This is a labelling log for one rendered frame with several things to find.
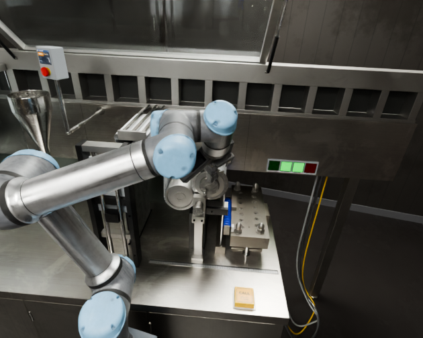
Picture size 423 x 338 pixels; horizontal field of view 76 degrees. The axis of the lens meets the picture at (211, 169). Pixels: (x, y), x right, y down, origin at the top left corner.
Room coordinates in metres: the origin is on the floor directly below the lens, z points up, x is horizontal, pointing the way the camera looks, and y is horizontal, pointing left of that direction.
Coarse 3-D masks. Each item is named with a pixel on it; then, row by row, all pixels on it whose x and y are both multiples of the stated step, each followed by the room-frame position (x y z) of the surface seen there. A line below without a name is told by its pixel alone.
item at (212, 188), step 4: (204, 180) 0.88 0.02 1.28; (216, 180) 0.88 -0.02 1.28; (200, 184) 0.88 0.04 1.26; (204, 184) 0.88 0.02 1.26; (208, 184) 0.88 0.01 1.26; (212, 184) 0.88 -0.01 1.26; (216, 184) 0.88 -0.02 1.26; (200, 188) 0.88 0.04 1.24; (204, 188) 0.88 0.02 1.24; (208, 188) 0.88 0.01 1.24; (212, 188) 0.88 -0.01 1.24; (216, 188) 0.88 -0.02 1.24; (208, 192) 0.88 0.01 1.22; (212, 192) 0.88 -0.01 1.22
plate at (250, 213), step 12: (240, 192) 1.19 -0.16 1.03; (252, 192) 1.20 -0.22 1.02; (240, 204) 1.09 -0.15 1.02; (252, 204) 1.08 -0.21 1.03; (240, 216) 0.99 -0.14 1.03; (252, 216) 0.99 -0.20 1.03; (264, 216) 0.99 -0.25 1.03; (252, 228) 0.91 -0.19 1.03; (240, 240) 0.85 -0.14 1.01; (252, 240) 0.85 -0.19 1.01; (264, 240) 0.85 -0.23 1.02
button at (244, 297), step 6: (240, 288) 0.68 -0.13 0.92; (246, 288) 0.69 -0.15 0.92; (252, 288) 0.69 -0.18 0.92; (234, 294) 0.67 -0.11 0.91; (240, 294) 0.66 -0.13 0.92; (246, 294) 0.66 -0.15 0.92; (252, 294) 0.66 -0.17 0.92; (234, 300) 0.64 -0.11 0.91; (240, 300) 0.63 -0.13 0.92; (246, 300) 0.64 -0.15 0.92; (252, 300) 0.64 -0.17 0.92; (240, 306) 0.62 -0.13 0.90; (246, 306) 0.62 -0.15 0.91; (252, 306) 0.62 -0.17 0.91
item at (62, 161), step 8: (56, 160) 1.27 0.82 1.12; (64, 160) 1.27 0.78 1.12; (72, 160) 1.27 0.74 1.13; (160, 176) 1.24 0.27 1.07; (152, 184) 1.24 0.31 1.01; (160, 184) 1.24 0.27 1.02; (152, 192) 1.24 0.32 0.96; (160, 192) 1.24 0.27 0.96; (152, 200) 1.25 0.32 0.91; (160, 200) 1.24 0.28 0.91; (216, 200) 1.23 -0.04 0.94
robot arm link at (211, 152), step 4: (204, 144) 0.63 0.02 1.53; (204, 148) 0.64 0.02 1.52; (208, 148) 0.62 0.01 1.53; (228, 148) 0.64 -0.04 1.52; (208, 152) 0.63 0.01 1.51; (212, 152) 0.62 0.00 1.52; (216, 152) 0.62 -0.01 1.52; (220, 152) 0.62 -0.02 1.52; (224, 152) 0.63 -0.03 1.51; (216, 156) 0.63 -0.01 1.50
